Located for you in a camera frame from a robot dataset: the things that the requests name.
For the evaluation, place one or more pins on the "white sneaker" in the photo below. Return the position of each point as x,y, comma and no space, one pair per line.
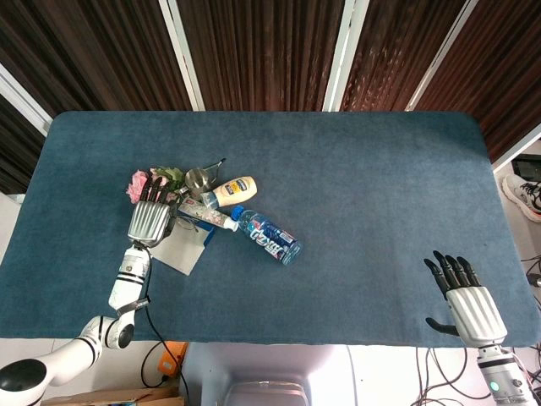
522,194

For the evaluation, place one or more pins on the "thin metal frame eyeglasses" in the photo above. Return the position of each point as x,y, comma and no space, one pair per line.
186,222

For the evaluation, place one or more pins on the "blue plastic drink bottle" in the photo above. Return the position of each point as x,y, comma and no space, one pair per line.
268,237

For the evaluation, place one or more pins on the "white robot torso base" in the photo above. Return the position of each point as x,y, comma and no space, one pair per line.
262,368

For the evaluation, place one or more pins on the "white floral toothpaste tube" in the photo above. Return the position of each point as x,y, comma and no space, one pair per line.
205,213

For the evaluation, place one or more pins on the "mayonnaise squeeze bottle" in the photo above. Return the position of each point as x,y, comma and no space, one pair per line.
236,189

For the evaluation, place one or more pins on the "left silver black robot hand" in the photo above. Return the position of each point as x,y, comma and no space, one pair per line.
149,222

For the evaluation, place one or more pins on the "stainless steel measuring cup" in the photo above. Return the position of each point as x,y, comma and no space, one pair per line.
198,179

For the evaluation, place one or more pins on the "brown cardboard box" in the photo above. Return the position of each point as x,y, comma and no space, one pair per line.
127,397

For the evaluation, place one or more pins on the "white partition frame post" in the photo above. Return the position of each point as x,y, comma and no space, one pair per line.
441,55
517,148
344,55
21,99
181,55

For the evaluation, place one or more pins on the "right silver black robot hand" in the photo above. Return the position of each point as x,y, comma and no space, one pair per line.
477,315

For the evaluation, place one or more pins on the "brown pleated curtain panel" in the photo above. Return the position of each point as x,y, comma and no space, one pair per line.
17,148
262,51
393,51
503,67
93,51

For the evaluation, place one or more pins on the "blue felt table cloth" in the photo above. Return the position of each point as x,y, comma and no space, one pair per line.
359,203

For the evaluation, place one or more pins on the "pink artificial flower bouquet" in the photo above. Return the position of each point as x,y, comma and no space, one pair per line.
136,186

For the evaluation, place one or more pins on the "orange device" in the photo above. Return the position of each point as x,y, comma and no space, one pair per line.
175,351

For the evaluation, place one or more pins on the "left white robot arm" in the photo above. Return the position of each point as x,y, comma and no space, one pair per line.
129,279

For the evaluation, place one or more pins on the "black box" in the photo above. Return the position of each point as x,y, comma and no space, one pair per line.
528,166

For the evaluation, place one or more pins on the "blue box with grey lining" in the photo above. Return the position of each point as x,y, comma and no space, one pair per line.
181,251

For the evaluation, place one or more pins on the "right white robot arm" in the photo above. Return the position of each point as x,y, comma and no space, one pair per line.
503,376

